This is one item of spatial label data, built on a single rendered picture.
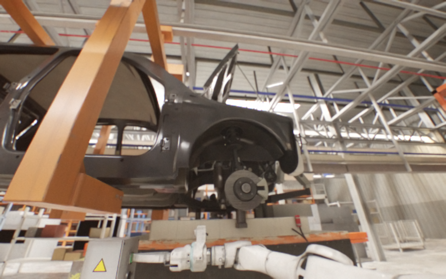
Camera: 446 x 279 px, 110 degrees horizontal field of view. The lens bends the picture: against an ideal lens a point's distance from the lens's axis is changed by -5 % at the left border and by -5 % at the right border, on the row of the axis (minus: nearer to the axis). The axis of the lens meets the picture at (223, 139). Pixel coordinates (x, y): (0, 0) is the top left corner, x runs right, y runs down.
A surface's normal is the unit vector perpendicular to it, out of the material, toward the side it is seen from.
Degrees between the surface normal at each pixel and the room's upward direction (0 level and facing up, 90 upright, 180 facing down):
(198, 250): 59
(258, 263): 92
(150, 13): 180
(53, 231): 90
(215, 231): 90
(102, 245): 90
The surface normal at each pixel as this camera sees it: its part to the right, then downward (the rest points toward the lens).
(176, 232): 0.13, -0.45
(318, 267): -0.66, -0.69
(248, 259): -0.80, -0.24
